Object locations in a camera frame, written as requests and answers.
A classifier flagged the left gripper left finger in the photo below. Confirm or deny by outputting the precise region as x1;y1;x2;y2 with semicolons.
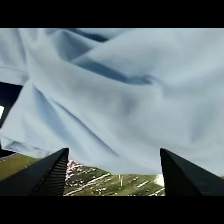
0;147;70;197

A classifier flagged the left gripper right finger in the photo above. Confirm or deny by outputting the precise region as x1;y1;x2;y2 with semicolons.
159;147;224;197

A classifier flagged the light blue shirt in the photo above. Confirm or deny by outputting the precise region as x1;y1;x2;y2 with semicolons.
0;28;224;178

